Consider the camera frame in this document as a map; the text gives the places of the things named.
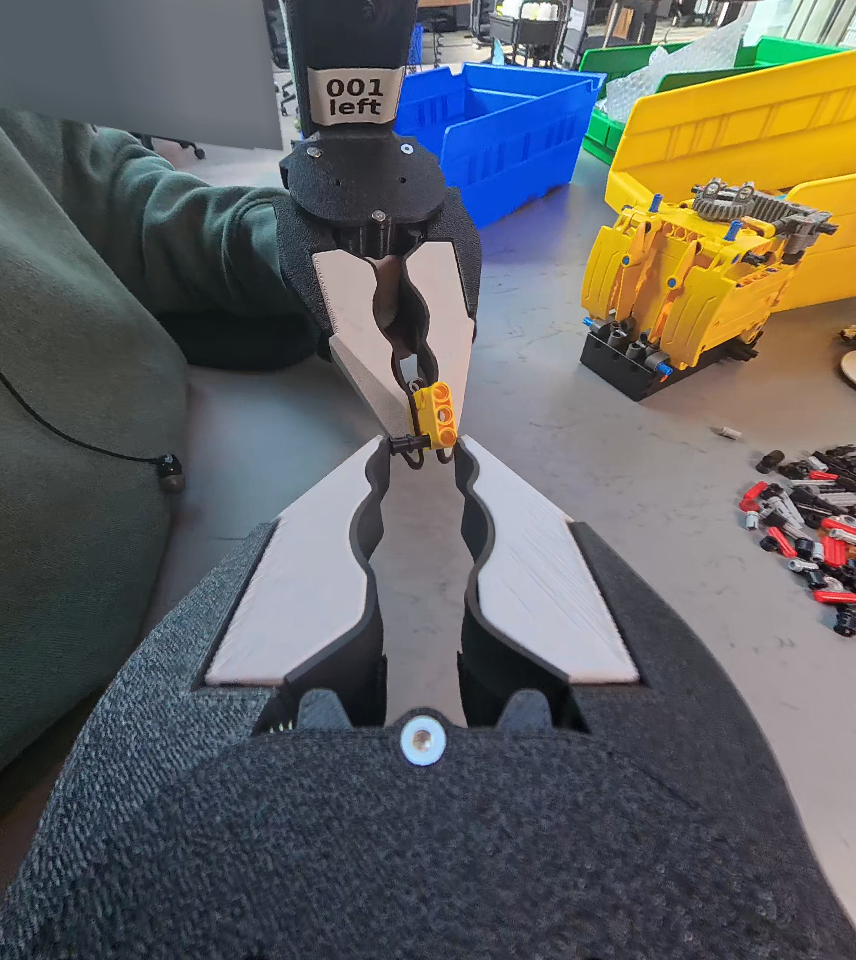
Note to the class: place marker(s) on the pile of small lego connectors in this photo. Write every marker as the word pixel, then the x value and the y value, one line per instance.
pixel 840 540

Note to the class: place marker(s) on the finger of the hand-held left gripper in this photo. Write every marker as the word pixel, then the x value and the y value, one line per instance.
pixel 353 315
pixel 449 315

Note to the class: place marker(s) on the blue plastic bin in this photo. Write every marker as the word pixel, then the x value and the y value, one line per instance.
pixel 518 150

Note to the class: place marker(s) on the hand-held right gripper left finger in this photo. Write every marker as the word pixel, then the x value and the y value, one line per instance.
pixel 300 600

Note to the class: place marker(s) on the black utility cart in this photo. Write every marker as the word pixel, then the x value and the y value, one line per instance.
pixel 529 34

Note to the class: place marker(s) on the large yellow plastic bin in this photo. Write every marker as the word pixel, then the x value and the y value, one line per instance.
pixel 773 127

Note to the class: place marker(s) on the yellow lego panel piece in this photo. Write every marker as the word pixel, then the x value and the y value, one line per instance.
pixel 439 416

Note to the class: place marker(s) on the black lego pin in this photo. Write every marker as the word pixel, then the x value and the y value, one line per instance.
pixel 407 444

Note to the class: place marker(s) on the yellow lego vehicle model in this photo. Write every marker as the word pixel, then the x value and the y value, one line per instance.
pixel 698 300

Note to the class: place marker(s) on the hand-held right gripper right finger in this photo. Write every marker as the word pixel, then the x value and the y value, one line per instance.
pixel 548 600

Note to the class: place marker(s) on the small grey lego bush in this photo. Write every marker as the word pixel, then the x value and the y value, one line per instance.
pixel 728 432

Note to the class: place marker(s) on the person's green sweatshirt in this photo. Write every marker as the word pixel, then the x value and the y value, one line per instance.
pixel 37 375

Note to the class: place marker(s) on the clear bubble wrap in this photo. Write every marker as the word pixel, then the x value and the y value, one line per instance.
pixel 638 90

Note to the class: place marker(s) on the green plastic bin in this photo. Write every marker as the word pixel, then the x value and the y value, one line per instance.
pixel 596 139

